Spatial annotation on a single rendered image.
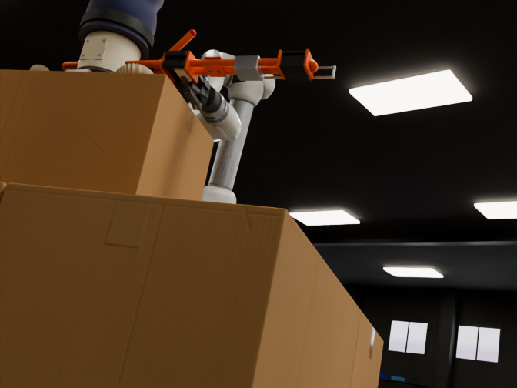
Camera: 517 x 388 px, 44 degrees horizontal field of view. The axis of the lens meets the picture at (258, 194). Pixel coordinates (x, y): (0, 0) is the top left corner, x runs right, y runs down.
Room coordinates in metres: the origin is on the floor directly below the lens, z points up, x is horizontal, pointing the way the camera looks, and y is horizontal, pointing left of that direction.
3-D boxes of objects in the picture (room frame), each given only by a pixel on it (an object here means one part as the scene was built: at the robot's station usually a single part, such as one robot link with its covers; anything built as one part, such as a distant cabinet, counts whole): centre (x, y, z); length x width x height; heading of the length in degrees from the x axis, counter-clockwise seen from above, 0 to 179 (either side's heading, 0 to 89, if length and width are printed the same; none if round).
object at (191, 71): (1.65, 0.29, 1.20); 0.10 x 0.08 x 0.06; 158
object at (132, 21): (1.75, 0.53, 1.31); 0.23 x 0.23 x 0.04
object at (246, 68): (1.57, 0.09, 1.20); 0.07 x 0.07 x 0.04; 68
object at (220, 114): (1.87, 0.20, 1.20); 0.09 x 0.06 x 0.09; 69
